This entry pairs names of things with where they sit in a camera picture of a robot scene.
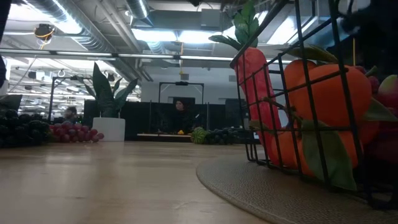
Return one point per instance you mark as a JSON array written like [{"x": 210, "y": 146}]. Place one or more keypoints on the pink dragon fruit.
[{"x": 388, "y": 90}]

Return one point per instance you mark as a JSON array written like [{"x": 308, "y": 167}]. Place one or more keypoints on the orange mandarin cluster with leaves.
[{"x": 329, "y": 99}]

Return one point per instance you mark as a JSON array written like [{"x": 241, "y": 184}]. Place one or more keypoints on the orange carrot with green leaves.
[{"x": 258, "y": 93}]

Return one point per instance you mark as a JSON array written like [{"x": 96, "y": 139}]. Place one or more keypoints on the black grape bunch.
[
  {"x": 25, "y": 129},
  {"x": 224, "y": 137}
]

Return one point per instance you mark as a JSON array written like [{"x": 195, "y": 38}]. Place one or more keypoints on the grey ceiling unit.
[{"x": 211, "y": 18}]

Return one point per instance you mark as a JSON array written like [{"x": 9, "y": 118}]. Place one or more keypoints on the round grey mat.
[{"x": 264, "y": 193}]

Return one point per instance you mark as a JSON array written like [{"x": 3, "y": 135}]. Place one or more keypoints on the person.
[
  {"x": 180, "y": 107},
  {"x": 72, "y": 112}
]

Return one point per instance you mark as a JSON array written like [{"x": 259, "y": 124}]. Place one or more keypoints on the yellow toy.
[{"x": 181, "y": 132}]

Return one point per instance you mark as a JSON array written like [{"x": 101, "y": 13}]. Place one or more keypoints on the distant wooden table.
[{"x": 161, "y": 135}]

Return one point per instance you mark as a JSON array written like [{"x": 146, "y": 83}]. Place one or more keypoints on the green plant in white pot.
[{"x": 109, "y": 129}]

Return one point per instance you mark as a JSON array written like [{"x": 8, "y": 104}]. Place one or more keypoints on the long ceiling light bar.
[{"x": 93, "y": 55}]

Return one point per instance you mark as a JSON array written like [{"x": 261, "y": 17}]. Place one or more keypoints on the dark monitor screen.
[{"x": 11, "y": 102}]

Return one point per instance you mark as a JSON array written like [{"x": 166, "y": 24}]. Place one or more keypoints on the black stand frame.
[{"x": 182, "y": 83}]

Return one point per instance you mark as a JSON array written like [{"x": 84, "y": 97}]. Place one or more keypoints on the silver ceiling duct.
[
  {"x": 138, "y": 7},
  {"x": 93, "y": 37}
]

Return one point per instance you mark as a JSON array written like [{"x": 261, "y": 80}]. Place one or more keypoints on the black partition wall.
[{"x": 143, "y": 118}]

